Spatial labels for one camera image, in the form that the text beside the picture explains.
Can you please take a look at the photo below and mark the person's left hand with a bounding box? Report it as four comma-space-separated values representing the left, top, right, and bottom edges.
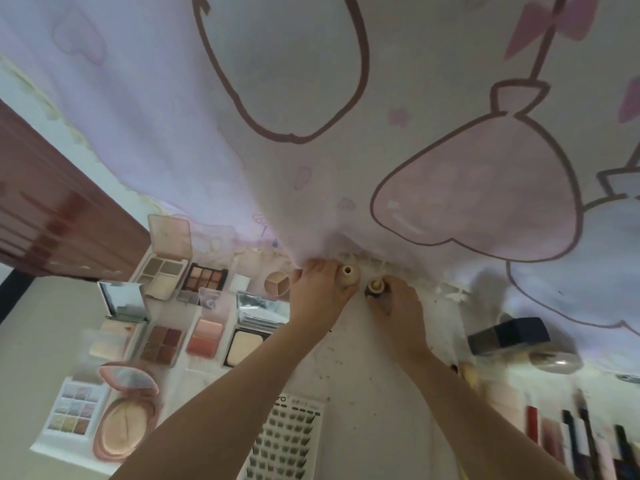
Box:
289, 258, 361, 341

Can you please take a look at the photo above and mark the person's right hand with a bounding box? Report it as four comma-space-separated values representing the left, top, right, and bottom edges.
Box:
366, 275, 433, 365

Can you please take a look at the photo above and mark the glass foundation bottle black cap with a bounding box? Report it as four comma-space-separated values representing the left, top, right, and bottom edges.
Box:
335, 264, 361, 289

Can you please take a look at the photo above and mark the black compact with mirror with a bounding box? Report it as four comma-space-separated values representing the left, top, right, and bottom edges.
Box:
223, 292, 292, 369

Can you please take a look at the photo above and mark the pink blush pan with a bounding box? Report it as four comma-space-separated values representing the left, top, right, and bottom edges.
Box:
185, 287, 225, 359

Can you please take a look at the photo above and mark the false eyelash tray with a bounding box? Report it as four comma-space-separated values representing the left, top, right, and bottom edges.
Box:
237, 393, 325, 480

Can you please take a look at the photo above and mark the beige palette with lid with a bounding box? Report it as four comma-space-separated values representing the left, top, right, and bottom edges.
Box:
131, 214, 194, 301

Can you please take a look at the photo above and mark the small four-pan red palette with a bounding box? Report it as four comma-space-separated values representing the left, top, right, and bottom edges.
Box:
137, 324, 185, 368

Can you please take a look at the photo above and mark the peach lip gloss tube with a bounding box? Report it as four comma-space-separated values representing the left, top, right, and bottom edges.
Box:
541, 418, 566, 464

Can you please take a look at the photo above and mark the mirrored blush palette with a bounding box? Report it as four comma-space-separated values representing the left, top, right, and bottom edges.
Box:
89, 280, 151, 363

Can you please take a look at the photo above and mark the round pink powder compact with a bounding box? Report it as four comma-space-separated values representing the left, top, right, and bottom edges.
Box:
92, 362, 162, 463

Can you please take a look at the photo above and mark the pastel eyeshadow palette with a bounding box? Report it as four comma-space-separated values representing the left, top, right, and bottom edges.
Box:
45, 379, 109, 438

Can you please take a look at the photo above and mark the person's left forearm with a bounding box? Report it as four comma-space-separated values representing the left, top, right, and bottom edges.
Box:
109, 322, 326, 480

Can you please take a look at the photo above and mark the person's right forearm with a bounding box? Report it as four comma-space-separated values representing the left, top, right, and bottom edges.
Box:
402, 347, 581, 480

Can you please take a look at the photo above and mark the white table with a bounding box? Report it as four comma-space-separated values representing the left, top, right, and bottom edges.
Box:
29, 244, 640, 480

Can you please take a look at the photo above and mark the lilac heart print cloth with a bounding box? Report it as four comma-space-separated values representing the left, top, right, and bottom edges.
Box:
0, 0, 640, 375

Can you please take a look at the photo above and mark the brown wooden door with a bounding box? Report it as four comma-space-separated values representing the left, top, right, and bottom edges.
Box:
0, 99, 151, 283

